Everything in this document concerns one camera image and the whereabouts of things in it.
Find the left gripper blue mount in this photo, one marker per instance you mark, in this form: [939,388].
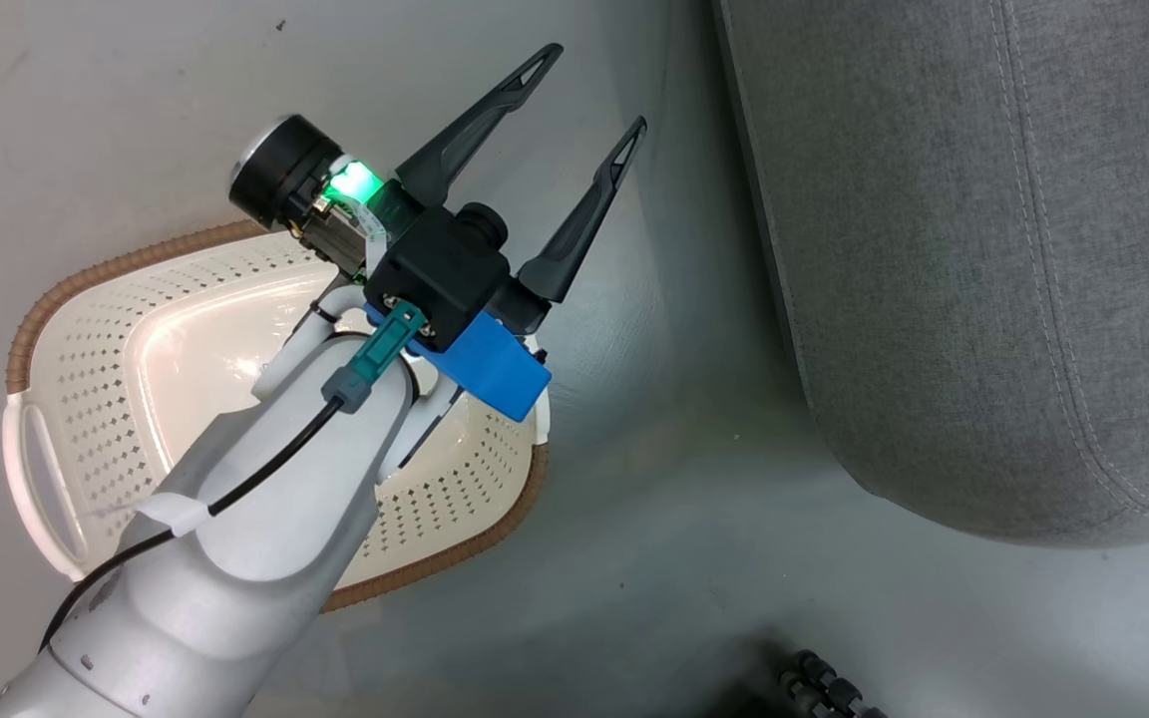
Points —
[490,364]

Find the grey fabric sofa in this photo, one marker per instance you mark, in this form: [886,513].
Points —
[983,249]

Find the cream perforated laundry basket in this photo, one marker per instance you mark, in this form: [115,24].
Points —
[136,369]

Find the black ribbed object on floor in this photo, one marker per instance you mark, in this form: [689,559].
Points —
[829,688]

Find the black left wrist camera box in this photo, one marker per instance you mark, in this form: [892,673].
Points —
[440,274]

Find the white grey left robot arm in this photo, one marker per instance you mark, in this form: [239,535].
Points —
[265,538]

